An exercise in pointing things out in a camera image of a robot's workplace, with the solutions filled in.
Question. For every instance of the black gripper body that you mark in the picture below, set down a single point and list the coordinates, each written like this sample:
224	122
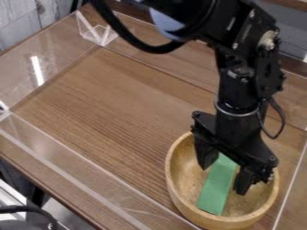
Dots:
234	133

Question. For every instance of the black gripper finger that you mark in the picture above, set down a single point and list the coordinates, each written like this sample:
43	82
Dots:
243	180
207	153

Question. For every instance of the green rectangular block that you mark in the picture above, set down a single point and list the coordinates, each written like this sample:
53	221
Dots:
215	191

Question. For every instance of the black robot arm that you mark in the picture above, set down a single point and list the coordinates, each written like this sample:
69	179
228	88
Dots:
240	31

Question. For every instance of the brown wooden bowl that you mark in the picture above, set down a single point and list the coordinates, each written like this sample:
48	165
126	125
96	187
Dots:
186	177

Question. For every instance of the clear acrylic tray wall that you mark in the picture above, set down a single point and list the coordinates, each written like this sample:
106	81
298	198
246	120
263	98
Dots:
95	112

